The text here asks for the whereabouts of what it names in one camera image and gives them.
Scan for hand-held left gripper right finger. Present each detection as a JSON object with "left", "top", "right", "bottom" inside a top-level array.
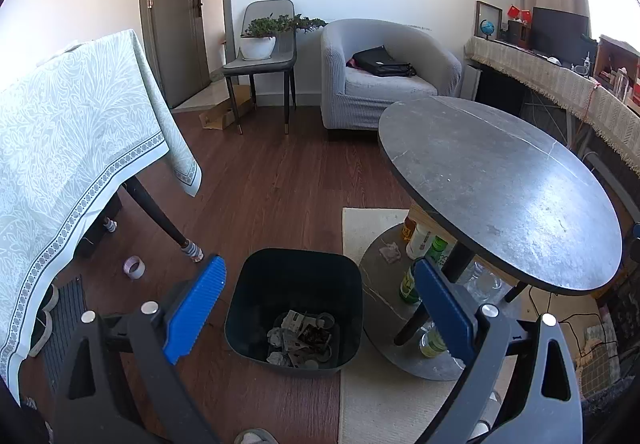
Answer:
[{"left": 414, "top": 256, "right": 584, "bottom": 444}]

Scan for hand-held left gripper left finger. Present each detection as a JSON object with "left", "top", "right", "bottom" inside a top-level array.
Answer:
[{"left": 52, "top": 255, "right": 227, "bottom": 444}]

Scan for white paper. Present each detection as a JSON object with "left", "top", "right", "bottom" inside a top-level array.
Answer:
[{"left": 266, "top": 326, "right": 301, "bottom": 367}]

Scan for dark plastic waste bin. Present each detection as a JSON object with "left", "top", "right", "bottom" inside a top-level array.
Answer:
[{"left": 224, "top": 248, "right": 363, "bottom": 379}]

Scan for newspaper-wrapped bundle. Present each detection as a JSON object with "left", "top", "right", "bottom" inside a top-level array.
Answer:
[{"left": 300, "top": 325, "right": 333, "bottom": 350}]

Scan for clear plastic bottles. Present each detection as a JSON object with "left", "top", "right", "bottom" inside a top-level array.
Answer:
[{"left": 457, "top": 261, "right": 503, "bottom": 302}]

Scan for bottle with green cap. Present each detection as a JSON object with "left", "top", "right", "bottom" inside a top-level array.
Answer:
[{"left": 425, "top": 235, "right": 451, "bottom": 269}]

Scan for white plastic bottle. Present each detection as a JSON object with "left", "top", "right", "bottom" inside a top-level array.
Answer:
[{"left": 406, "top": 223, "right": 433, "bottom": 261}]

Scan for clear tape roll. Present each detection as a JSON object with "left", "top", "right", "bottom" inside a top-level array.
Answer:
[{"left": 123, "top": 257, "right": 147, "bottom": 281}]

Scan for crumpled tissue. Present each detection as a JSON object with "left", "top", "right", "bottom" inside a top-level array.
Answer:
[{"left": 378, "top": 241, "right": 402, "bottom": 265}]

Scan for cream rug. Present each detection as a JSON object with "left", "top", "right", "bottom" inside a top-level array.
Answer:
[{"left": 340, "top": 208, "right": 521, "bottom": 444}]

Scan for dark ribbed floor mat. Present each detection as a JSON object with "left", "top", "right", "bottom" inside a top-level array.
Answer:
[{"left": 42, "top": 276, "right": 88, "bottom": 395}]

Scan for round grey marble table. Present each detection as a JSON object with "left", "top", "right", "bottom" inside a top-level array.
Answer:
[{"left": 357, "top": 96, "right": 623, "bottom": 382}]

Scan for light grey slipper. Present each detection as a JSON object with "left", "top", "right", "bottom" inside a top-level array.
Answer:
[{"left": 235, "top": 428, "right": 276, "bottom": 444}]

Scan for black slipper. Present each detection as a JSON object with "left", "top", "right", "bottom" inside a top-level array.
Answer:
[
  {"left": 27, "top": 314, "right": 55, "bottom": 357},
  {"left": 39, "top": 284, "right": 61, "bottom": 319}
]

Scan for plaid cloth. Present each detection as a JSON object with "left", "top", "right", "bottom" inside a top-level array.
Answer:
[{"left": 575, "top": 314, "right": 640, "bottom": 395}]

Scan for flat cardboard box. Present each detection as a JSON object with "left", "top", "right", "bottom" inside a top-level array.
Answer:
[{"left": 199, "top": 84, "right": 253, "bottom": 131}]

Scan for pale green patterned tablecloth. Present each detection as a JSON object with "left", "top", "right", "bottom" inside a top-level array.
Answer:
[{"left": 0, "top": 28, "right": 203, "bottom": 405}]

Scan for grey fabric armchair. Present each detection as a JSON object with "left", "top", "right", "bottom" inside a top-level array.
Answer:
[{"left": 320, "top": 18, "right": 462, "bottom": 142}]

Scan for white panel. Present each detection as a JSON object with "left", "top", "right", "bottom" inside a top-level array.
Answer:
[{"left": 460, "top": 64, "right": 483, "bottom": 100}]

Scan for grey dining chair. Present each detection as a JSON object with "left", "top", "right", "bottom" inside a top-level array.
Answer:
[{"left": 222, "top": 0, "right": 298, "bottom": 135}]

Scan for black leather bag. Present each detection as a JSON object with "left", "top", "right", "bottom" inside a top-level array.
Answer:
[{"left": 346, "top": 45, "right": 417, "bottom": 78}]

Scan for desk with beige lace cloth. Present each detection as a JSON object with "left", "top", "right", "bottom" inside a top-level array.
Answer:
[{"left": 464, "top": 36, "right": 640, "bottom": 175}]

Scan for white plant pot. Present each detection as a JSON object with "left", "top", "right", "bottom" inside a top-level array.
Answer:
[{"left": 239, "top": 36, "right": 277, "bottom": 60}]

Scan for grey door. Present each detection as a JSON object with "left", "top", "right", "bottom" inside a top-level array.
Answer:
[{"left": 139, "top": 0, "right": 211, "bottom": 109}]

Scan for dark brown box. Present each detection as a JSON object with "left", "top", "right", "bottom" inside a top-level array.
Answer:
[{"left": 500, "top": 21, "right": 531, "bottom": 47}]

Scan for wooden shelf with items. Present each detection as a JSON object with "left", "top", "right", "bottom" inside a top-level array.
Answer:
[{"left": 595, "top": 34, "right": 640, "bottom": 115}]

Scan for green bonsai plant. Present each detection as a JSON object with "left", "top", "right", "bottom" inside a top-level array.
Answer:
[{"left": 241, "top": 14, "right": 328, "bottom": 39}]

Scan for black monitor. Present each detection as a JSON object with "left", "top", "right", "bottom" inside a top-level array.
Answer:
[{"left": 531, "top": 7, "right": 590, "bottom": 59}]

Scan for dark picture frame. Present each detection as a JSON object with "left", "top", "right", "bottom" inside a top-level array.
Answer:
[{"left": 474, "top": 1, "right": 503, "bottom": 42}]

